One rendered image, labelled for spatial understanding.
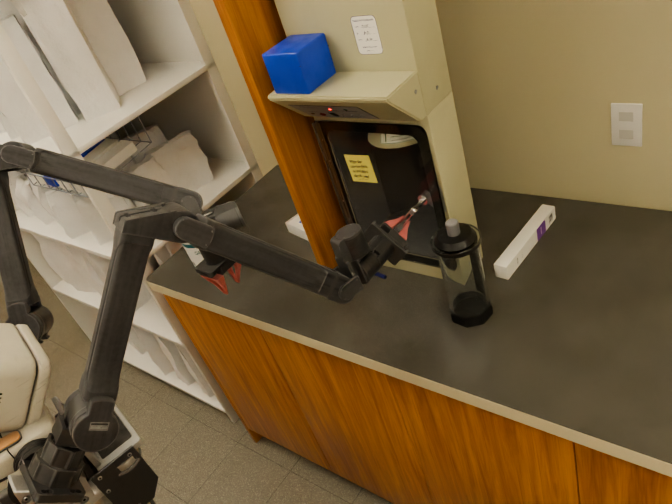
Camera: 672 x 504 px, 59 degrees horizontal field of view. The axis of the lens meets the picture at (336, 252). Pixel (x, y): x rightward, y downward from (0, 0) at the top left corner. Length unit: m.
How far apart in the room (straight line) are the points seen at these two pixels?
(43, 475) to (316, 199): 0.88
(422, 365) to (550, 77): 0.78
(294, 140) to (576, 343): 0.80
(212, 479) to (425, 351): 1.45
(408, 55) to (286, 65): 0.25
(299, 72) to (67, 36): 1.07
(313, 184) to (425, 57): 0.48
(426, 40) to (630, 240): 0.72
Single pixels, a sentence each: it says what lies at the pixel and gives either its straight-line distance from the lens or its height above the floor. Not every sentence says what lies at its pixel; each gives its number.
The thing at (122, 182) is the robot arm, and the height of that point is 1.44.
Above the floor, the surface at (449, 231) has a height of 1.19.
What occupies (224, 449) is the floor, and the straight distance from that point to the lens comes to 2.70.
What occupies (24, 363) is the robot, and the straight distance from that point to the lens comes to 1.25.
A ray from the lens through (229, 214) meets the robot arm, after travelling 1.42.
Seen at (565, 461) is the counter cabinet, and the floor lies 0.77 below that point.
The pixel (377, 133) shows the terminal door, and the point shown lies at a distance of 1.36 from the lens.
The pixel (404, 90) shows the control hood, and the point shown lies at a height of 1.50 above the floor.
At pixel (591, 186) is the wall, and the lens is 1.77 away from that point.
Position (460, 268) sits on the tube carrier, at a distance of 1.31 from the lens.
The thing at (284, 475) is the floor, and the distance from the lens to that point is 2.51.
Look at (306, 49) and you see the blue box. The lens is 1.28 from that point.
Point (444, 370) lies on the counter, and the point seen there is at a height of 0.94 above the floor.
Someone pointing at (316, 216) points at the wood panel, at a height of 1.13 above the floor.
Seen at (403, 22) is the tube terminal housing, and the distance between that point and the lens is 1.21.
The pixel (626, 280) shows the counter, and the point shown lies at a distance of 1.51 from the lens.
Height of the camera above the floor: 1.96
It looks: 35 degrees down
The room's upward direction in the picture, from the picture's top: 20 degrees counter-clockwise
